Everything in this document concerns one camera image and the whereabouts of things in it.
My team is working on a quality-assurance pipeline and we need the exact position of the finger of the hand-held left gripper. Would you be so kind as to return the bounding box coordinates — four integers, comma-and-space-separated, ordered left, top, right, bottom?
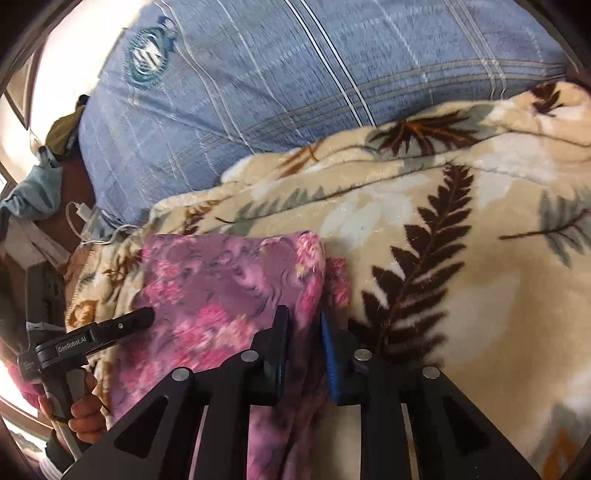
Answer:
93, 306, 156, 346

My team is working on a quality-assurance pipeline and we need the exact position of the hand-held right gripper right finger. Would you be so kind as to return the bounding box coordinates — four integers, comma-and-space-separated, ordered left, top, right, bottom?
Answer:
320, 312, 542, 480

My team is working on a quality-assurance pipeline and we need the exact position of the light blue cloth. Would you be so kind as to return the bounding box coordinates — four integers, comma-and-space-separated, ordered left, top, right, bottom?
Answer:
0, 145, 64, 227

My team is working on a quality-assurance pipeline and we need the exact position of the white cloth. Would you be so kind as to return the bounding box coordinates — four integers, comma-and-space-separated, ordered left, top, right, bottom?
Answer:
4, 216, 71, 271

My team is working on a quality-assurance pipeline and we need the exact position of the wooden frame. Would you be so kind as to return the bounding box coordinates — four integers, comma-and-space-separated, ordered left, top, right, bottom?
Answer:
0, 46, 47, 136

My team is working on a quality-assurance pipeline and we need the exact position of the olive green cloth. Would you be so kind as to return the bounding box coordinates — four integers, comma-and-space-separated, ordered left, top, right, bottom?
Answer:
45, 94, 89, 160

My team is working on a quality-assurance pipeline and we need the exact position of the cream leaf print blanket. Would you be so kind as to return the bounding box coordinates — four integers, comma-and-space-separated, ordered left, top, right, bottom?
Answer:
62, 80, 591, 480

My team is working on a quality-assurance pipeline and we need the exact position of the pink floral cloth garment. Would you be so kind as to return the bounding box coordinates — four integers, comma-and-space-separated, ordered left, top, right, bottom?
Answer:
108, 231, 365, 480

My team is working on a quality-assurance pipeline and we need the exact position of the person's left hand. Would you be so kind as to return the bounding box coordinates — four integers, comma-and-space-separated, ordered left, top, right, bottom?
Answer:
38, 370, 108, 445

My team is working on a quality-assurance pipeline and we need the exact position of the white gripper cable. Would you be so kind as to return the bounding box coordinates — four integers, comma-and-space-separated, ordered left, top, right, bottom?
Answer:
44, 388, 84, 462

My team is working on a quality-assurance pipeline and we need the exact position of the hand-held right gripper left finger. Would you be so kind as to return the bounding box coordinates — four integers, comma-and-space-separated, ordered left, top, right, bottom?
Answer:
61, 305, 293, 480

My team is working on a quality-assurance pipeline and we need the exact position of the white charger with cable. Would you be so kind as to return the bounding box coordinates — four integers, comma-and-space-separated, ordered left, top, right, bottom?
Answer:
65, 200, 141, 245

